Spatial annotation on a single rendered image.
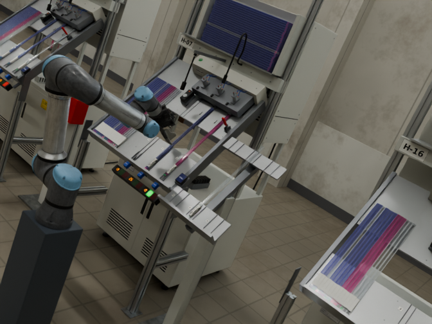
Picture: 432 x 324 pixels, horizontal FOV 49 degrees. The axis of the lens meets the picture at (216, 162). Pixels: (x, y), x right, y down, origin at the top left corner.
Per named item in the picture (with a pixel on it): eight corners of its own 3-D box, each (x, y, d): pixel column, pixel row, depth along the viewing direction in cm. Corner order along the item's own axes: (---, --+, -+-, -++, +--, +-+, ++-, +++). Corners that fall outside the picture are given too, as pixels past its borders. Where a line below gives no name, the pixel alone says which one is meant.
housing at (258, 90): (258, 113, 256) (256, 95, 245) (195, 80, 281) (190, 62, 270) (267, 104, 259) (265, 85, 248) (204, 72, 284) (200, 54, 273)
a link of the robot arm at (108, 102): (82, 69, 165) (166, 123, 203) (68, 58, 171) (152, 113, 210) (63, 96, 165) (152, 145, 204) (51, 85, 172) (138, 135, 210)
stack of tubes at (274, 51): (269, 72, 247) (290, 22, 239) (199, 40, 273) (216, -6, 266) (279, 75, 257) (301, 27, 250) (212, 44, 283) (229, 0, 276)
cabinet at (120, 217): (164, 296, 271) (204, 204, 254) (92, 231, 307) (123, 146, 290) (227, 274, 324) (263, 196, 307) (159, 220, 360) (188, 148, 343)
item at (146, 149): (172, 191, 230) (170, 188, 228) (92, 133, 264) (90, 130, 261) (198, 166, 237) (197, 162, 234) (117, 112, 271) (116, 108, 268)
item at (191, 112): (223, 146, 245) (221, 139, 241) (141, 96, 279) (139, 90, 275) (263, 107, 257) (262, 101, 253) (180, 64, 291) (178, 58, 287)
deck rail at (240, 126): (175, 198, 231) (171, 191, 226) (171, 196, 232) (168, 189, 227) (265, 108, 256) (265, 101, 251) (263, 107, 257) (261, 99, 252)
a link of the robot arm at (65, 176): (53, 206, 183) (62, 176, 179) (38, 189, 191) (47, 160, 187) (80, 206, 192) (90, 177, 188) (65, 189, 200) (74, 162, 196)
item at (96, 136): (171, 196, 232) (168, 188, 226) (92, 137, 265) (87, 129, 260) (173, 194, 232) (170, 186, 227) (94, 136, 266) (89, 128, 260)
